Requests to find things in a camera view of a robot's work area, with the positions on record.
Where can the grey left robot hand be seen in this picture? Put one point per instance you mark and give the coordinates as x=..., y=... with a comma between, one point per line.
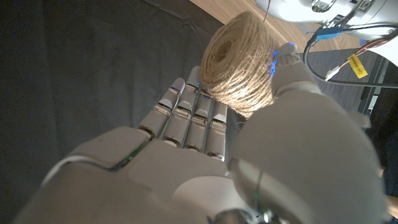
x=295, y=9

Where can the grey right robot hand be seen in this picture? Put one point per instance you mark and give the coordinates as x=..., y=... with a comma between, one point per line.
x=174, y=174

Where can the black backdrop curtain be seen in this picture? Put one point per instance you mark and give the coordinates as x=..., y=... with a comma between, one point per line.
x=77, y=62

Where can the jute twine spool with strand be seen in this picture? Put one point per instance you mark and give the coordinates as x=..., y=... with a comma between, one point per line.
x=239, y=68

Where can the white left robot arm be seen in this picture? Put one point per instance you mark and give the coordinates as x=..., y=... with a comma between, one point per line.
x=385, y=49

